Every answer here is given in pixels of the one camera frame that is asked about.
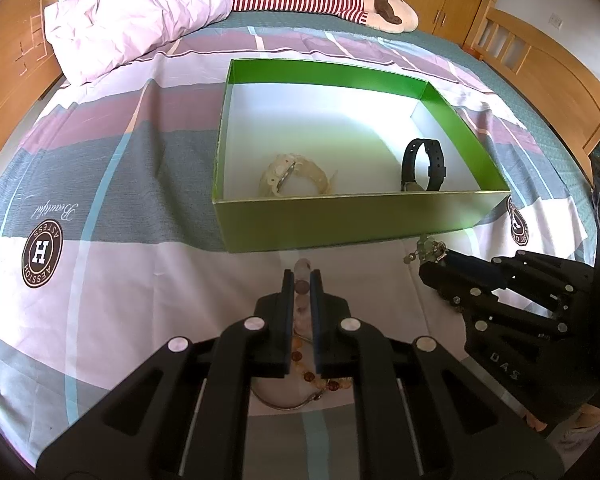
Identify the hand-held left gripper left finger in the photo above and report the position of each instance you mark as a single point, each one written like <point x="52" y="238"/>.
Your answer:
<point x="289" y="305"/>

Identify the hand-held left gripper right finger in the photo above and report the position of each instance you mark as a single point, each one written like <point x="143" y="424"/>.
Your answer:
<point x="315" y="310"/>

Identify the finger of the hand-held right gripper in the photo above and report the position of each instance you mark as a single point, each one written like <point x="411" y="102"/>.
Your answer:
<point x="480" y="262"/>
<point x="450" y="282"/>

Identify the green cardboard box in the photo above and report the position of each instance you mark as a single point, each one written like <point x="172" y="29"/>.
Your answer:
<point x="330" y="220"/>

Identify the silver bangle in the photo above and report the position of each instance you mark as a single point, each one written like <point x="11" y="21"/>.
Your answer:
<point x="280" y="408"/>

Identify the black wristwatch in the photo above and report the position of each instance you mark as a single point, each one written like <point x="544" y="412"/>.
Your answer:
<point x="437" y="170"/>

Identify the cream wristwatch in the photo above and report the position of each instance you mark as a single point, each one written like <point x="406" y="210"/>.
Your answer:
<point x="280" y="170"/>

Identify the patchwork printed bed sheet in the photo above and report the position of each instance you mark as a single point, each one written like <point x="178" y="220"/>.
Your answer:
<point x="130" y="210"/>

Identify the wooden footboard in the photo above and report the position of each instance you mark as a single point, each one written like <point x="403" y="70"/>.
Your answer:
<point x="555" y="75"/>

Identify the pink pillow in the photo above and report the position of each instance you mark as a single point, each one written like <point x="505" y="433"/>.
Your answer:
<point x="130" y="25"/>

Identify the wooden headboard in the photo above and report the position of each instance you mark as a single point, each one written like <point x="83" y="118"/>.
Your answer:
<point x="10" y="60"/>

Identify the white wall switch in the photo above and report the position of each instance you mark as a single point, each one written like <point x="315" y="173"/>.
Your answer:
<point x="557" y="21"/>

